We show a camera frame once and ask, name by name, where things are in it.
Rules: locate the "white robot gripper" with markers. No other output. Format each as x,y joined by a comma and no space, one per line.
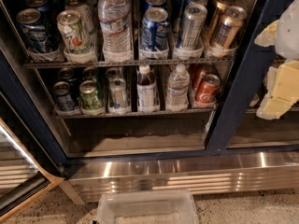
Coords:
289,32

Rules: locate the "front gold can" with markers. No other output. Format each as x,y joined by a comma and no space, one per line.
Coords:
231,21

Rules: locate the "coca cola can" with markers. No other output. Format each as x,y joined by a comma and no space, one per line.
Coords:
208,89
202,70

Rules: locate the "front coca cola can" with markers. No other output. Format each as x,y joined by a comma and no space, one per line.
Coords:
208,89

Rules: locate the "front red bull can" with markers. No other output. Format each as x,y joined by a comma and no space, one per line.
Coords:
191,26

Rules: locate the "lower shelf water bottle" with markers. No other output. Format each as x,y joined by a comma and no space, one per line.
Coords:
177,89

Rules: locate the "shelf water bottle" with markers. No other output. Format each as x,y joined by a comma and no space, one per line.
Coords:
177,89
114,17

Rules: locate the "front pepsi can centre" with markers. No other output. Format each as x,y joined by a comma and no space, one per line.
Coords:
154,30

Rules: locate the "pepsi can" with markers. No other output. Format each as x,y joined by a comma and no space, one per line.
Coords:
154,3
154,30

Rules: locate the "lower silver slim can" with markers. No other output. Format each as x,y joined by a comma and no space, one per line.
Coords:
118,92

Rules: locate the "top shelf water bottle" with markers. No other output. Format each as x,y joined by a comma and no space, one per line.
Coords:
114,17

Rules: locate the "front green white can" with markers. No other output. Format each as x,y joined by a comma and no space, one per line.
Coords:
74,32

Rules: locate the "green white can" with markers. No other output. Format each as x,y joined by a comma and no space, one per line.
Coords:
74,32
85,11

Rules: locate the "blue can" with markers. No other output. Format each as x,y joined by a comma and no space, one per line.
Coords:
47,10
33,27
64,96
68,75

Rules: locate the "stainless steel fridge base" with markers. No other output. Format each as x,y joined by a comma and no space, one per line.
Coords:
87,182

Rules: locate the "front blue can left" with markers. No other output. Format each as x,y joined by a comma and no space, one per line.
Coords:
33,27

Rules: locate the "open glass fridge door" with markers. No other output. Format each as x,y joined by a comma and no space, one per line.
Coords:
26,173

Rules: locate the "dark drink bottle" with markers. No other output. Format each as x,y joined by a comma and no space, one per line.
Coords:
146,89

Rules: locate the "clear plastic bin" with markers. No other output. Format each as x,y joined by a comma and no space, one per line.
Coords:
148,207

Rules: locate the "top wire shelf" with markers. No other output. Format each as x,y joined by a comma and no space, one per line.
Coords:
125,63

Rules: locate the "wire shelf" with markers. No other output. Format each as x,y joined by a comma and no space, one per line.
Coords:
79,114
125,63

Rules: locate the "lower wire shelf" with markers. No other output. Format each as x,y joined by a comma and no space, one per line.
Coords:
79,114

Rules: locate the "dark blue fridge frame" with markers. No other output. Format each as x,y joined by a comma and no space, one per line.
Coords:
160,138

